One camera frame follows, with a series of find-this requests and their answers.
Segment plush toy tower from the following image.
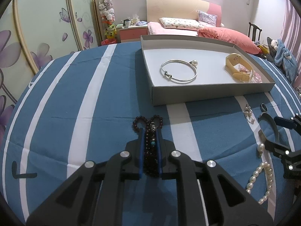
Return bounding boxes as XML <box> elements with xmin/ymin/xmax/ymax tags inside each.
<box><xmin>97</xmin><ymin>0</ymin><xmax>115</xmax><ymax>40</ymax></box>

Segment pink curtain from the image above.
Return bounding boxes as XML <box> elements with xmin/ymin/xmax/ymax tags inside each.
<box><xmin>281</xmin><ymin>0</ymin><xmax>300</xmax><ymax>54</ymax></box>

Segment red waste bin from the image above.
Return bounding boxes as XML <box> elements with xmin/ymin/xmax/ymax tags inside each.
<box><xmin>101</xmin><ymin>38</ymin><xmax>117</xmax><ymax>46</ymax></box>

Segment white pearl necklace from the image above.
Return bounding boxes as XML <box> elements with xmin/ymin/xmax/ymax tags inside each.
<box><xmin>245</xmin><ymin>143</ymin><xmax>274</xmax><ymax>205</ymax></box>

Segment dark wooden chair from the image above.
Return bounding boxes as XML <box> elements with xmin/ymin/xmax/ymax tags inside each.
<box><xmin>248</xmin><ymin>22</ymin><xmax>262</xmax><ymax>42</ymax></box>

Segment sliding wardrobe with flowers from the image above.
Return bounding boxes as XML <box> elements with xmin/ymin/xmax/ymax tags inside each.
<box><xmin>1</xmin><ymin>0</ymin><xmax>100</xmax><ymax>134</ymax></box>

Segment pink white nightstand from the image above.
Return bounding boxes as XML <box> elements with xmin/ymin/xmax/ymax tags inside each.
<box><xmin>117</xmin><ymin>25</ymin><xmax>148</xmax><ymax>43</ymax></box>

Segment purple floral pillow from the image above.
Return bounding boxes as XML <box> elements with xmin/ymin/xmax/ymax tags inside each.
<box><xmin>198</xmin><ymin>10</ymin><xmax>217</xmax><ymax>27</ymax></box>

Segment pink bead bracelet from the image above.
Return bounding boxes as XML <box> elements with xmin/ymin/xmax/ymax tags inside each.
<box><xmin>238</xmin><ymin>65</ymin><xmax>263</xmax><ymax>84</ymax></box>

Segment dark red bead necklace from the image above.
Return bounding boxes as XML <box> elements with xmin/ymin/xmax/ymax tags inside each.
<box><xmin>131</xmin><ymin>114</ymin><xmax>164</xmax><ymax>179</ymax></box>

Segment white patterned pillow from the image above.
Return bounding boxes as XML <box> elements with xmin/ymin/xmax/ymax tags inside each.
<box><xmin>159</xmin><ymin>17</ymin><xmax>204</xmax><ymax>31</ymax></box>

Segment silver crystal earrings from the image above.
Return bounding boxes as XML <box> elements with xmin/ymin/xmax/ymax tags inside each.
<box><xmin>243</xmin><ymin>104</ymin><xmax>255</xmax><ymax>124</ymax></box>

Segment grey cardboard tray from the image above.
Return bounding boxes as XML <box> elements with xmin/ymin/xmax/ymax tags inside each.
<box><xmin>141</xmin><ymin>35</ymin><xmax>275</xmax><ymax>106</ymax></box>

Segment blue striped table cloth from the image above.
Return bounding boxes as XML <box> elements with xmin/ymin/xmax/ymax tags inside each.
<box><xmin>1</xmin><ymin>42</ymin><xmax>300</xmax><ymax>224</ymax></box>

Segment black white mug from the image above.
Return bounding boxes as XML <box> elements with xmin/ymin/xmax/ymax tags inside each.
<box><xmin>123</xmin><ymin>19</ymin><xmax>131</xmax><ymax>27</ymax></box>

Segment pink bed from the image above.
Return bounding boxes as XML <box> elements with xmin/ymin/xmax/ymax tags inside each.
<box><xmin>146</xmin><ymin>0</ymin><xmax>224</xmax><ymax>36</ymax></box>

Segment silver bangle with pearl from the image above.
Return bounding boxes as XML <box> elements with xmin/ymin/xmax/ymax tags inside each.
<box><xmin>160</xmin><ymin>59</ymin><xmax>198</xmax><ymax>84</ymax></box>

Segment yellow watch band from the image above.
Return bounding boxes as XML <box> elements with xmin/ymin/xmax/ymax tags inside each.
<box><xmin>226</xmin><ymin>53</ymin><xmax>254</xmax><ymax>83</ymax></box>

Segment folded pink duvet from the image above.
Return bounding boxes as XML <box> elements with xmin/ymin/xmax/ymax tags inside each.
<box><xmin>197</xmin><ymin>27</ymin><xmax>261</xmax><ymax>55</ymax></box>

